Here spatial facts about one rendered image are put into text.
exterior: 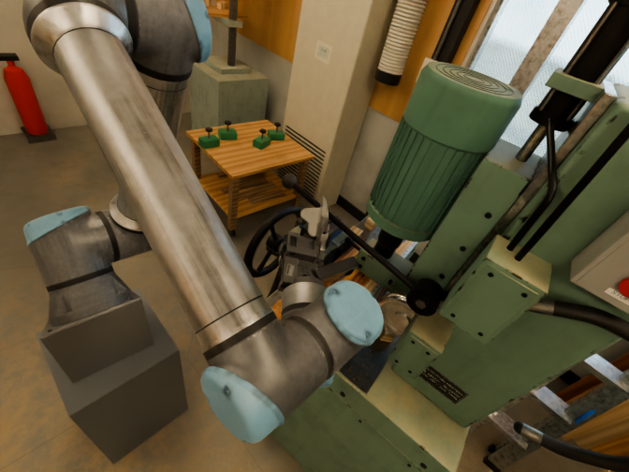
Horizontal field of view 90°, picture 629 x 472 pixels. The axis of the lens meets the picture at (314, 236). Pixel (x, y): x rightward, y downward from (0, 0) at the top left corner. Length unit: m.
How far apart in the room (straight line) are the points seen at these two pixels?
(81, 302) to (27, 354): 1.00
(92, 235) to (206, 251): 0.65
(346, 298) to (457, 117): 0.34
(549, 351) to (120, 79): 0.77
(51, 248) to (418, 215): 0.86
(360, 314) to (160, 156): 0.31
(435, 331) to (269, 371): 0.42
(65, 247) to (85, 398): 0.43
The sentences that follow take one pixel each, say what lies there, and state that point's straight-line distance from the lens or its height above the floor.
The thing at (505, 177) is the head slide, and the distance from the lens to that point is 0.60.
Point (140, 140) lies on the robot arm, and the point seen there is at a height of 1.37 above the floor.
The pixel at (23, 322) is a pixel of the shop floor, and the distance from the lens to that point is 2.06.
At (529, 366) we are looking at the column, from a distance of 0.75.
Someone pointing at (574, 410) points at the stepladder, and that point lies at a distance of 1.65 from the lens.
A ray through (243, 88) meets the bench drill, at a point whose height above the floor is 0.64.
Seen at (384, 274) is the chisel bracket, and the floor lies 1.01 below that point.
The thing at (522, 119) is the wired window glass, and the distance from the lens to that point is 2.07.
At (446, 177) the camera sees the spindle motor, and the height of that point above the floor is 1.32.
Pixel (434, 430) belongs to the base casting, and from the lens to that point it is 0.93.
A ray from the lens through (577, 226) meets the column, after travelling 0.58.
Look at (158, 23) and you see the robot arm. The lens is 0.62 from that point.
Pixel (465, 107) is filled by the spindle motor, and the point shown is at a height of 1.44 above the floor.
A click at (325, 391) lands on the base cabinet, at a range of 0.99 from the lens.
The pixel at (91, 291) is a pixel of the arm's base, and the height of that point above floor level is 0.83.
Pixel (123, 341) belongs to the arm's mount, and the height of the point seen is 0.65.
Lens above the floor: 1.57
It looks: 42 degrees down
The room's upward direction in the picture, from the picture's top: 17 degrees clockwise
